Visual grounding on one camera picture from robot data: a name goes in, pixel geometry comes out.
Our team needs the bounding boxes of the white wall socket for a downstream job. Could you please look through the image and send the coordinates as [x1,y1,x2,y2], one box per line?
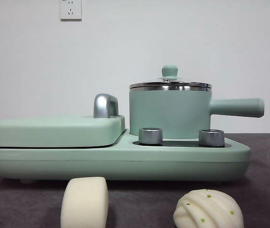
[60,0,83,21]

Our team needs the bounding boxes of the smooth cream steamed bun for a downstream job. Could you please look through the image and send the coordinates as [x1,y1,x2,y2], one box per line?
[60,176,109,228]

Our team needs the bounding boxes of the glass pot lid green knob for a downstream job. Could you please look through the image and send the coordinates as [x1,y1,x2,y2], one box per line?
[129,65,213,92]

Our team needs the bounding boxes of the silver control knob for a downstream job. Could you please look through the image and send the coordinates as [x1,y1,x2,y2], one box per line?
[138,127,163,145]
[198,129,225,147]

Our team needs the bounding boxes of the pale green pot with handle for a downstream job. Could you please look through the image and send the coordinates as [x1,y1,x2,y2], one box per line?
[128,85,265,141]

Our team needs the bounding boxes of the silver grill lid handle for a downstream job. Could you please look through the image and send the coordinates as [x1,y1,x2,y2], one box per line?
[93,93,120,119]

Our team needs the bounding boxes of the black control panel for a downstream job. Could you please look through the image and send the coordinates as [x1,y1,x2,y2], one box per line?
[132,140,225,148]

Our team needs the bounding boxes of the pale green hinged grill lid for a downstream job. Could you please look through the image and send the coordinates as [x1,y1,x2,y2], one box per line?
[0,114,126,149]

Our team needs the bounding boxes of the pale green breakfast machine base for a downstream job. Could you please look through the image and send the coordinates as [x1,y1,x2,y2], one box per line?
[0,133,251,185]

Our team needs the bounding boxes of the ridged white bun green dots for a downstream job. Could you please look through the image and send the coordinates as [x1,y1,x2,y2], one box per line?
[173,189,244,228]

